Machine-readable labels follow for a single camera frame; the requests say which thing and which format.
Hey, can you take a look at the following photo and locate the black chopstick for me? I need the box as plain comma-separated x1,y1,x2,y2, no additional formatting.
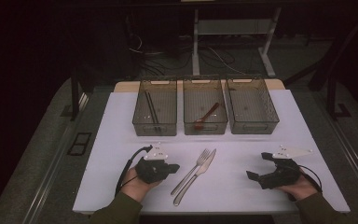
147,91,162,133
144,90,158,133

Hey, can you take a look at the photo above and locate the white metal desk frame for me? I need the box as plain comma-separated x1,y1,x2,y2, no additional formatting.
191,7,282,78

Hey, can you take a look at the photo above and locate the brown wooden spoon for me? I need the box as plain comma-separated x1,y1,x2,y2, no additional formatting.
194,102,221,131

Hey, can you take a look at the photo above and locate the smoky clear plastic bin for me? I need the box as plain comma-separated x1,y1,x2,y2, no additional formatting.
225,76,280,135
182,77,228,136
131,77,178,137

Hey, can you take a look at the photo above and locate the metal floor rail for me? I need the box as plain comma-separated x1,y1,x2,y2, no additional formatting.
325,118,358,203
21,92,90,224

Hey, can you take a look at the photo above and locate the steel fork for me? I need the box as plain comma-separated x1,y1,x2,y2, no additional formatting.
171,148,212,197

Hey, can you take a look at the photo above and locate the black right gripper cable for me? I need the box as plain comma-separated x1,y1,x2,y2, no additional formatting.
297,164,324,192

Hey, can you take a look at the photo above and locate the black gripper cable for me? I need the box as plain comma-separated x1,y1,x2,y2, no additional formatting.
297,164,324,192
115,145,154,197

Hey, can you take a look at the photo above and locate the person's right hand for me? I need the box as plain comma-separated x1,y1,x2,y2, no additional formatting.
274,170,320,202

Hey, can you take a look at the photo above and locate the steel table knife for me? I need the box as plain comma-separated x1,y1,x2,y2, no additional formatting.
172,148,217,207

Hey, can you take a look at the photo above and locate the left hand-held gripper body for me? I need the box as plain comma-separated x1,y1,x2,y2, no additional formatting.
135,142,172,185

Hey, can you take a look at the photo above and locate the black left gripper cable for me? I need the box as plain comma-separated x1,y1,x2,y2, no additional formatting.
115,145,154,197

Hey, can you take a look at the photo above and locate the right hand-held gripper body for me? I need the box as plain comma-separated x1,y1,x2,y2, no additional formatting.
259,145,313,190

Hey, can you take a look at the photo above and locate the white table mat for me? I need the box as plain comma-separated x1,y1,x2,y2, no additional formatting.
72,89,351,215

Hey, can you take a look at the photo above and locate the person's left hand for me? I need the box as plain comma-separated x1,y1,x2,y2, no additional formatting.
120,167,163,203

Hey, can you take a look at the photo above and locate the tangle of floor cables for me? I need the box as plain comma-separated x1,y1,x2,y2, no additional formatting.
127,34,253,77

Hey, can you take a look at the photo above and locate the black metal stand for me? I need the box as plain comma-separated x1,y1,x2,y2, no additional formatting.
60,66,90,122
325,74,352,120

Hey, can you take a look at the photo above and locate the black floor socket frame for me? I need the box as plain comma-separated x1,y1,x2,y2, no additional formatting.
67,132,92,157

